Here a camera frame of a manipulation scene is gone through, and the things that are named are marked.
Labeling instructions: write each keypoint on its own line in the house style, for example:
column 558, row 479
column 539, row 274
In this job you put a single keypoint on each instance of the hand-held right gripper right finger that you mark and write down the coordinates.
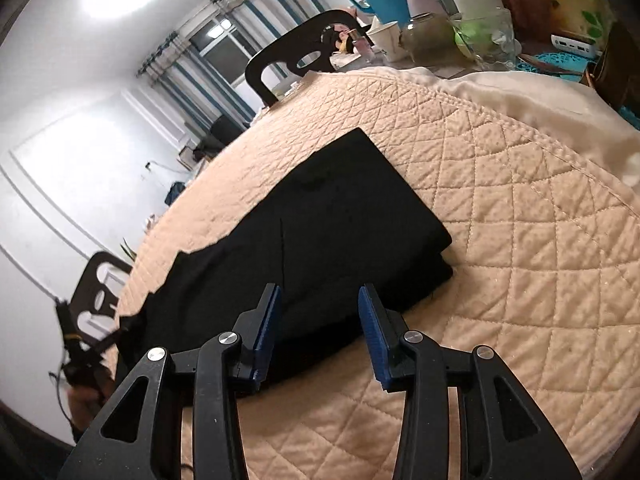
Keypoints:
column 371, row 332

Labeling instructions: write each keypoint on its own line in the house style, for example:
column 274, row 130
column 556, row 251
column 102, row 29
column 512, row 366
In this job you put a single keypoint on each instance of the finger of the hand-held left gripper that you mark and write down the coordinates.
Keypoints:
column 112, row 340

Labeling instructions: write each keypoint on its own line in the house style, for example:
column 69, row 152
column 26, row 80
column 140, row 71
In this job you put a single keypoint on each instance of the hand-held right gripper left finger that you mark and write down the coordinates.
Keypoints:
column 265, row 332

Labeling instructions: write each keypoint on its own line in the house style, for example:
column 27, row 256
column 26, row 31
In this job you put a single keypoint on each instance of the black pants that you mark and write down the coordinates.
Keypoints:
column 325, row 220

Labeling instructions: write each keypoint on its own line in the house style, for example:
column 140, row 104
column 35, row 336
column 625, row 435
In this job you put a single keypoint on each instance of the person's left hand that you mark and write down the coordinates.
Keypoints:
column 87, row 390

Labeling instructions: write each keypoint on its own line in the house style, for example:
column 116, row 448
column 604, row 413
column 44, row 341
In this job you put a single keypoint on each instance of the black chair with cutout back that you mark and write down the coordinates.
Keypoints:
column 280, row 52
column 90, row 285

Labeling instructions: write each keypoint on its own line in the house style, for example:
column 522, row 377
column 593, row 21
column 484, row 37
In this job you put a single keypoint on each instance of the beige quilted blanket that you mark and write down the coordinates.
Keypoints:
column 500, row 240

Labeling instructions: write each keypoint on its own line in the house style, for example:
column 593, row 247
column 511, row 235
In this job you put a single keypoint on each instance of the black suitcase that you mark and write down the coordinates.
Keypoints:
column 225, row 132

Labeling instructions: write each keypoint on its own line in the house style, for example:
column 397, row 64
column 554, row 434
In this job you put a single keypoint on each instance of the striped curtain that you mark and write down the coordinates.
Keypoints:
column 195, row 87
column 280, row 0

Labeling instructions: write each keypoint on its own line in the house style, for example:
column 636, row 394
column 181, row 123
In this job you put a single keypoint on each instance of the cream cloth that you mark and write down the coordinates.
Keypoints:
column 525, row 95

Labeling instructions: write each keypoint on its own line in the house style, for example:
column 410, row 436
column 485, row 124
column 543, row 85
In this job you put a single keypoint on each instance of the window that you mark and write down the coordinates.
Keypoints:
column 225, row 47

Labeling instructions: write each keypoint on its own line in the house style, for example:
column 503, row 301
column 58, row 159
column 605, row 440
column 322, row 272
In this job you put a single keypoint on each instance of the white paper cup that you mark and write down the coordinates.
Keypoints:
column 387, row 40

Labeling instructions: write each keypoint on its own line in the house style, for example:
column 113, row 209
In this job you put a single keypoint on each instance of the glass jar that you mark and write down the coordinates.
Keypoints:
column 425, row 35

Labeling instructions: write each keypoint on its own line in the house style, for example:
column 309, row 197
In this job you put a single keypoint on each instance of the glass cup with green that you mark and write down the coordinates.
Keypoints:
column 482, row 37

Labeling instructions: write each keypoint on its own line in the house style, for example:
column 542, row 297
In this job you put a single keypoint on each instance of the teal woven mat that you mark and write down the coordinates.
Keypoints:
column 545, row 62

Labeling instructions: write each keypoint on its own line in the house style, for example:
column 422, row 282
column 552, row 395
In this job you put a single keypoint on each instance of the white box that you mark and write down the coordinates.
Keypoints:
column 475, row 0

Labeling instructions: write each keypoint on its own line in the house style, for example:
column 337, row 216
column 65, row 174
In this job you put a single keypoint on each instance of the white power bank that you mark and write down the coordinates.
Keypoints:
column 575, row 44

